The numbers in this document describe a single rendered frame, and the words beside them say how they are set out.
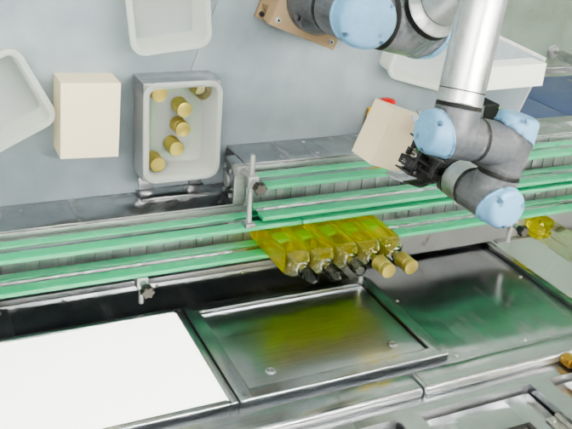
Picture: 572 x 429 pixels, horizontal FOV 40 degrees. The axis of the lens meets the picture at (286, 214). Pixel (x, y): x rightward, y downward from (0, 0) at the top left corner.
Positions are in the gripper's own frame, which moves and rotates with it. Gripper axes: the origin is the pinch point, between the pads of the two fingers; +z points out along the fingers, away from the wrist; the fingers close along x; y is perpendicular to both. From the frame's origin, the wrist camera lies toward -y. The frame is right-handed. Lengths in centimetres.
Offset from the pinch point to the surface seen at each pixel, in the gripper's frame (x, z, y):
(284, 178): 18.8, 17.4, 12.8
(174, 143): 21, 29, 35
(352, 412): 46, -29, 8
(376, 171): 10.7, 15.2, -8.1
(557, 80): -26, 73, -109
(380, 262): 25.3, -4.0, -4.5
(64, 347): 61, 5, 52
